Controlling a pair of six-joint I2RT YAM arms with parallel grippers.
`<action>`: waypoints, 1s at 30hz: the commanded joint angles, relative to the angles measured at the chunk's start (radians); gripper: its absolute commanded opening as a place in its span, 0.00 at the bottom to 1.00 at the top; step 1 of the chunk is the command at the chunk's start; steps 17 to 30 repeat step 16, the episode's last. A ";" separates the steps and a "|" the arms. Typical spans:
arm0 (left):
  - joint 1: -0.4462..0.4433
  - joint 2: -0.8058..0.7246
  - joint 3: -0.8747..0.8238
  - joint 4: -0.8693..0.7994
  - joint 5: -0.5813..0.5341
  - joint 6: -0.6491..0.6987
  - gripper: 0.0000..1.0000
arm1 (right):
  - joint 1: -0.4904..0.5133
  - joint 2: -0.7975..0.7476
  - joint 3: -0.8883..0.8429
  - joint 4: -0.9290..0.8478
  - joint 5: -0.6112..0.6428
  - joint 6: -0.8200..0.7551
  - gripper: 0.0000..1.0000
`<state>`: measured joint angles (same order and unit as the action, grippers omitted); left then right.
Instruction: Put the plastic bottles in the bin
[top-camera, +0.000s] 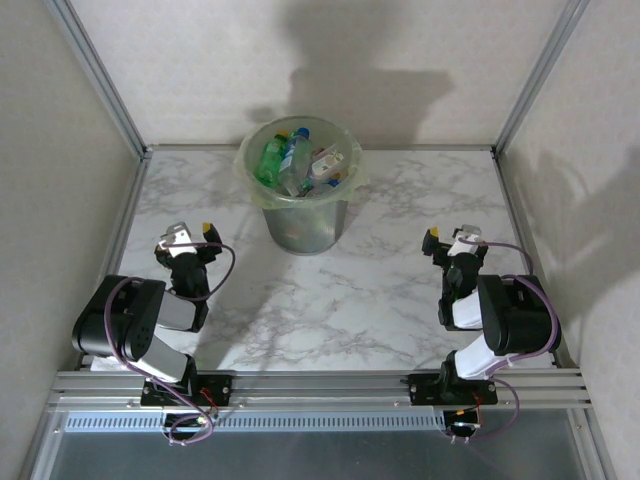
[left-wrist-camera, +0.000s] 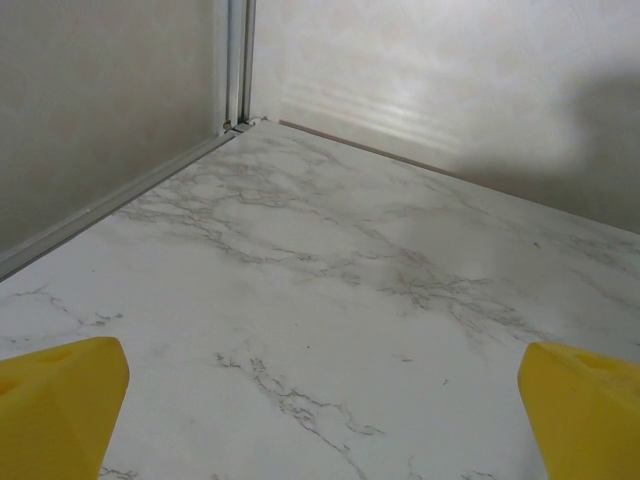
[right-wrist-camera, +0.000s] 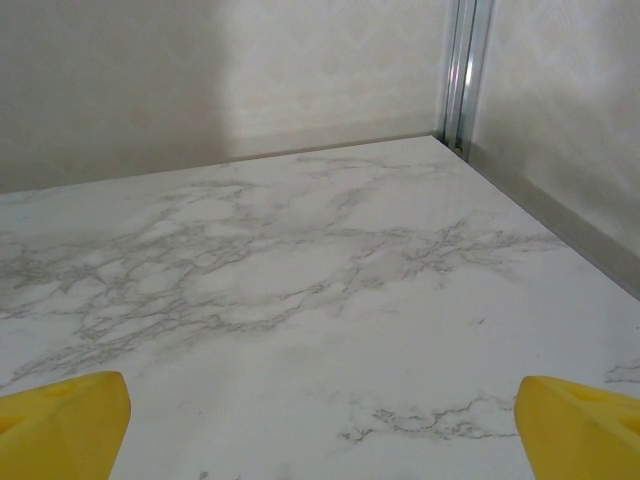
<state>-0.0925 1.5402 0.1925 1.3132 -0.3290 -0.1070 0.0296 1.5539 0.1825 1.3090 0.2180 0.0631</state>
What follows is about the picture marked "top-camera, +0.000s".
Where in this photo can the aluminium table edge rail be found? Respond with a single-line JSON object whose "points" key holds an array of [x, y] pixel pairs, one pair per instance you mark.
{"points": [[175, 147]]}

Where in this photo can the grey metal panel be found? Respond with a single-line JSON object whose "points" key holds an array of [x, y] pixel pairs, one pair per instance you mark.
{"points": [[320, 457]]}

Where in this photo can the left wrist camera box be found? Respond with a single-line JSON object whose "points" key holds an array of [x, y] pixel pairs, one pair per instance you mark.
{"points": [[177, 240]]}

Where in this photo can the aluminium table side rail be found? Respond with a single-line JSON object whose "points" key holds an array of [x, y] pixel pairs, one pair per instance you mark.
{"points": [[129, 200], [512, 200]]}

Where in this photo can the aluminium lower frame bar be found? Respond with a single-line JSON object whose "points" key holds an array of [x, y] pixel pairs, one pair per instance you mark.
{"points": [[37, 450], [595, 450]]}

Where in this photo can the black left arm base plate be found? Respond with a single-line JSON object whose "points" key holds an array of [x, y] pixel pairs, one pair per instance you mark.
{"points": [[222, 387]]}

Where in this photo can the green soda bottle gold cap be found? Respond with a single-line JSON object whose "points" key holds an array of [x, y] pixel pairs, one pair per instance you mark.
{"points": [[270, 160]]}

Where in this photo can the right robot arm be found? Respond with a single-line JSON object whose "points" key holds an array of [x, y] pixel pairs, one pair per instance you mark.
{"points": [[520, 325]]}

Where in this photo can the aluminium frame post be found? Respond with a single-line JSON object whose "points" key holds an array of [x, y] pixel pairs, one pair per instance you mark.
{"points": [[541, 75], [96, 75]]}

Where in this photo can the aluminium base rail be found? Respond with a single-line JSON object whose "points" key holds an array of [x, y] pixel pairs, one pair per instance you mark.
{"points": [[320, 390]]}

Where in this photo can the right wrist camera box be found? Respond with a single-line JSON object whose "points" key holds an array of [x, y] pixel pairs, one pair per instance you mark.
{"points": [[467, 235]]}

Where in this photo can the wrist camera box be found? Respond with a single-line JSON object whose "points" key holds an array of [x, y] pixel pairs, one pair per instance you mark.
{"points": [[177, 240], [467, 235]]}

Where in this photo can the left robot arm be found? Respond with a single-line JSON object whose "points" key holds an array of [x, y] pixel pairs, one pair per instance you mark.
{"points": [[90, 325]]}

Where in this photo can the grey mesh waste bin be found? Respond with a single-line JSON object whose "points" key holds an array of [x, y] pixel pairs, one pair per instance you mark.
{"points": [[305, 225]]}

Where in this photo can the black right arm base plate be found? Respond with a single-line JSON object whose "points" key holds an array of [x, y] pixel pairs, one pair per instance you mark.
{"points": [[420, 390]]}

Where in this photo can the clear bottle blue cap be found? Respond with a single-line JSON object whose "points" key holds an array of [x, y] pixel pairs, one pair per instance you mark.
{"points": [[295, 160]]}

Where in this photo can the small circuit board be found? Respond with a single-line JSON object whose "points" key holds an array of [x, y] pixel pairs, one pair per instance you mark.
{"points": [[462, 425]]}

